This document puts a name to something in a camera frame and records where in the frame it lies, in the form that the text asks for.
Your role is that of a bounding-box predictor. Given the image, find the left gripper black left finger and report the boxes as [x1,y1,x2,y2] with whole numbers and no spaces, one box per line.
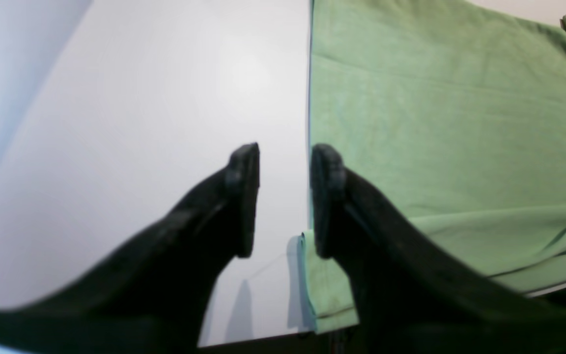
[0,143,260,354]

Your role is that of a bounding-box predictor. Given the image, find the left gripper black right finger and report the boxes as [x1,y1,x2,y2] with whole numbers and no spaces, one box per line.
[310,144,566,354]

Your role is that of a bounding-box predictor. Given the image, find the green T-shirt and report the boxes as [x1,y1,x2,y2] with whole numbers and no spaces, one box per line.
[298,0,566,335]

